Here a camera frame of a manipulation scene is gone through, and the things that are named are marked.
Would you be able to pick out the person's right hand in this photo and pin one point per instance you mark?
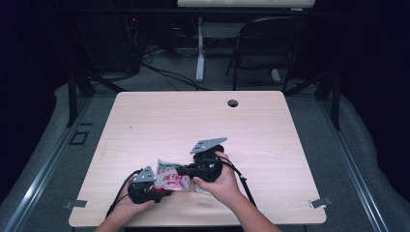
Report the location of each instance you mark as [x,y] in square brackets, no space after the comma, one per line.
[225,187]

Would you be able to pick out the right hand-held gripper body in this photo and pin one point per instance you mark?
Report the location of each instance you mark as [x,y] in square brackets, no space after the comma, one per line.
[208,167]

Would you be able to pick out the white desk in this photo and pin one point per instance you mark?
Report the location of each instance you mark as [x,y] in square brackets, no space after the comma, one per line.
[245,3]

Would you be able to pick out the grey metal clip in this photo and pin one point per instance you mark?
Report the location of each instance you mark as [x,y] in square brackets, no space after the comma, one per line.
[320,202]
[75,204]

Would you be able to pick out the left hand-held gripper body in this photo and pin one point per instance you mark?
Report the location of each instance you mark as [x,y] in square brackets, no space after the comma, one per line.
[141,193]

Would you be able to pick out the dark equipment with red light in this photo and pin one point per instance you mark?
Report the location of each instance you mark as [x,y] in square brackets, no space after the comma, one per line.
[133,20]

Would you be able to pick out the red and white plastic bag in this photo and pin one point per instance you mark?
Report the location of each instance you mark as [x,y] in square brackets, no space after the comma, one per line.
[170,179]

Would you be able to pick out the aluminium floor rail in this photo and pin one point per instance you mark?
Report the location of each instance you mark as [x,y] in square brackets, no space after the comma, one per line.
[42,174]
[354,167]

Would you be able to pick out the person's left hand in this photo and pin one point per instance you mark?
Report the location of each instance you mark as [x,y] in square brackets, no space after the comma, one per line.
[129,208]

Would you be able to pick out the black folding chair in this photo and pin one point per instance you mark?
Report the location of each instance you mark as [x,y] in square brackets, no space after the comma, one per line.
[269,35]

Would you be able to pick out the black metal stand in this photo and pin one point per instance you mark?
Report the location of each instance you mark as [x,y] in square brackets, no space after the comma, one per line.
[72,96]
[336,103]

